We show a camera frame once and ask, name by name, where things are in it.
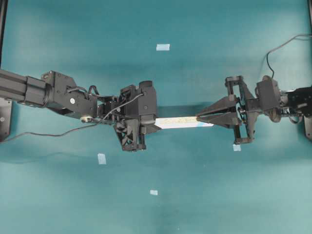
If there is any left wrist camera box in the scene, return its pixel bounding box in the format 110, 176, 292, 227
121, 80, 157, 125

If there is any left black cable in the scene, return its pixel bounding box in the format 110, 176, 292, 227
0, 91, 144, 144

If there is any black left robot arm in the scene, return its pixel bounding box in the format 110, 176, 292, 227
0, 70, 161, 152

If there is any blue tape piece left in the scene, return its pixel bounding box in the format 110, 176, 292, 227
97, 153, 106, 165

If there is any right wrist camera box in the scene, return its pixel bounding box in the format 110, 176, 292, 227
255, 75, 281, 123

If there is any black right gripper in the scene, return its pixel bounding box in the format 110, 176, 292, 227
196, 76, 260, 144

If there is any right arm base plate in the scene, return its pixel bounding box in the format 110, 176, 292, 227
304, 117, 312, 141

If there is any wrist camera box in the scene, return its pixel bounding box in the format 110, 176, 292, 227
121, 80, 157, 125
255, 75, 281, 123

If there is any blue tape piece right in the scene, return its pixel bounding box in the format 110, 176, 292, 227
233, 144, 241, 152

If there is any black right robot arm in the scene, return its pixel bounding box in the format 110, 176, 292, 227
196, 76, 312, 144

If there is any blue tape piece bottom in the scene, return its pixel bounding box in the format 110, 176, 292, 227
150, 190, 158, 195

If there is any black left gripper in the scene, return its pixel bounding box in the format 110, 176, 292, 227
114, 85, 161, 152

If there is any white wooden board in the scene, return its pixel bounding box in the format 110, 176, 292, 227
155, 117, 213, 129

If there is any black frame post left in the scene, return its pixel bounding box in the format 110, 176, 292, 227
0, 0, 8, 63

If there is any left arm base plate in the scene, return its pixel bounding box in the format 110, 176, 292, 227
0, 98, 12, 141

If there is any blue tape piece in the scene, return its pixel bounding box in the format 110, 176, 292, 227
150, 190, 158, 195
233, 144, 241, 152
97, 153, 106, 165
156, 44, 170, 51

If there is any blue tape piece top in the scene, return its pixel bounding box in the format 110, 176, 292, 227
156, 44, 170, 51

